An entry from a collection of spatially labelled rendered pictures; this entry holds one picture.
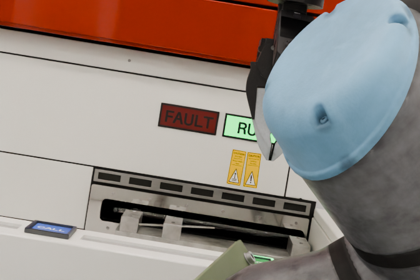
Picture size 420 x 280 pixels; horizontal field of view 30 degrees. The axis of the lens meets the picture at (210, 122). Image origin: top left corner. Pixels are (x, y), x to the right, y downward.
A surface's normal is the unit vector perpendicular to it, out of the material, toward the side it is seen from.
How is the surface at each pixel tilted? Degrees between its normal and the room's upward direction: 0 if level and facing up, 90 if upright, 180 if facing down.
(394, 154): 107
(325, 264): 51
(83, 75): 90
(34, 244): 90
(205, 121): 90
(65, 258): 90
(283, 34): 32
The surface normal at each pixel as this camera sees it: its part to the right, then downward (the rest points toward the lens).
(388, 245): -0.38, 0.66
